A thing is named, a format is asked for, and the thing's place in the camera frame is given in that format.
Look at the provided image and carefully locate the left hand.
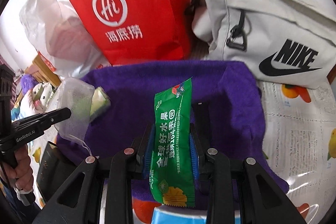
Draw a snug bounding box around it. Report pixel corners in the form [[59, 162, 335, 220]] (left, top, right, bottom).
[[1, 145, 34, 192]]

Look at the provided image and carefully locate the grey Nike waist bag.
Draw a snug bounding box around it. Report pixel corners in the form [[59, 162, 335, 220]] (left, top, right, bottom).
[[191, 0, 335, 89]]

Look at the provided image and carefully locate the wooden chair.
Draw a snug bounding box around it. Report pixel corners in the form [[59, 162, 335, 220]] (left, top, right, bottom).
[[32, 55, 61, 88]]

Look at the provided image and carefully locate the red paper shopping bag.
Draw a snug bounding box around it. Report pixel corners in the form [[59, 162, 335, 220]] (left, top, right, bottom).
[[70, 0, 192, 65]]

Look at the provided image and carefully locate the purple towel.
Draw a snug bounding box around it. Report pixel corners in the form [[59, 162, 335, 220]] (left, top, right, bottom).
[[57, 61, 289, 209]]

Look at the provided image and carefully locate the blue cardboard box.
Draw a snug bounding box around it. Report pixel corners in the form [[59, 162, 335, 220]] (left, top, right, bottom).
[[150, 204, 241, 224]]

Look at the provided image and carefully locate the green tissue packet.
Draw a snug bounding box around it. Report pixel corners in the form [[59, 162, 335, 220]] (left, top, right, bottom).
[[89, 87, 111, 122]]

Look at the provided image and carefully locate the dark green gold tin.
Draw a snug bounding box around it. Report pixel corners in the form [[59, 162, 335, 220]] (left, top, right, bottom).
[[37, 141, 76, 203]]

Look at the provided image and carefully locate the white mesh pouch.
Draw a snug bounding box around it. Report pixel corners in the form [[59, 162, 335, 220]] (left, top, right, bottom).
[[55, 77, 95, 156]]

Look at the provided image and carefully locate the green snack packet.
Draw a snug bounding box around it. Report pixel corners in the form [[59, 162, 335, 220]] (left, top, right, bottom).
[[149, 79, 195, 207]]

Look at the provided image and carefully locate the white Miniso plastic bag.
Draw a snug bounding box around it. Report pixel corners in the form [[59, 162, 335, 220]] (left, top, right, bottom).
[[19, 0, 110, 79]]

